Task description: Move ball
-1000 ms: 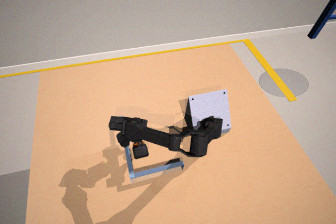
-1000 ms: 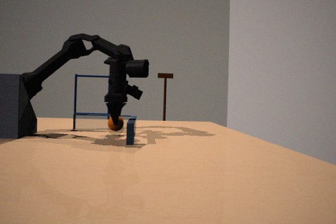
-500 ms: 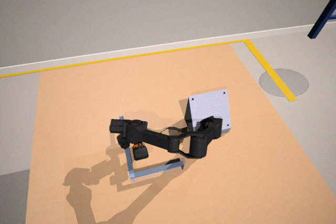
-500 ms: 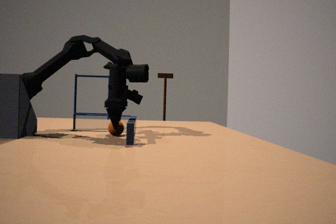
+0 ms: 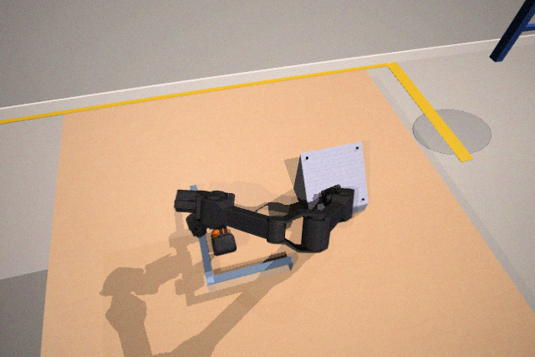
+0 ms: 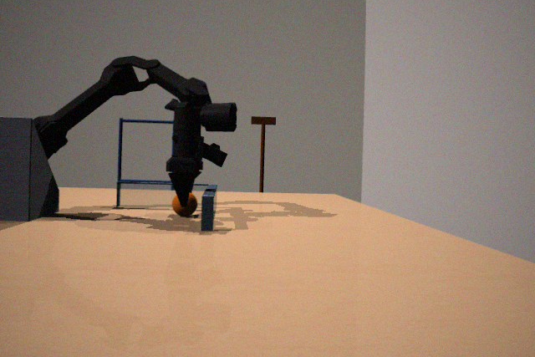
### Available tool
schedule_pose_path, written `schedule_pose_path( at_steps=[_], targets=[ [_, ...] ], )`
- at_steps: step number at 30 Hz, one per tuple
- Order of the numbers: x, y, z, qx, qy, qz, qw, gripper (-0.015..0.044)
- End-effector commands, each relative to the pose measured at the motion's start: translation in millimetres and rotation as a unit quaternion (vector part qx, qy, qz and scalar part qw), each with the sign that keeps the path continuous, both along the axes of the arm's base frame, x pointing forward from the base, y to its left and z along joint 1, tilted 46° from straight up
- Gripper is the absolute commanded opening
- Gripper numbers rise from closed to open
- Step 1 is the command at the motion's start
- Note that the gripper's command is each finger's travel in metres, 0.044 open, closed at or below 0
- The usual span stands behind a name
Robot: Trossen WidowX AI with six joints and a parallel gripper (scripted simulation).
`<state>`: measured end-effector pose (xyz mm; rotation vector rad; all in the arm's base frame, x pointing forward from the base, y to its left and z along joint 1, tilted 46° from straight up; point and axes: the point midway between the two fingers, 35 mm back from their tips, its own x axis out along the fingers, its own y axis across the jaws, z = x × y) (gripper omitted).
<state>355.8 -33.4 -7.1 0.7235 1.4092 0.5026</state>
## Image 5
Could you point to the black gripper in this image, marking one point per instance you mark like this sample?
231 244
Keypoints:
223 244

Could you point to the low clear corner wall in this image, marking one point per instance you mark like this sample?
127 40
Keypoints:
248 277

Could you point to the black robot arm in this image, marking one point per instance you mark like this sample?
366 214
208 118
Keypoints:
212 209

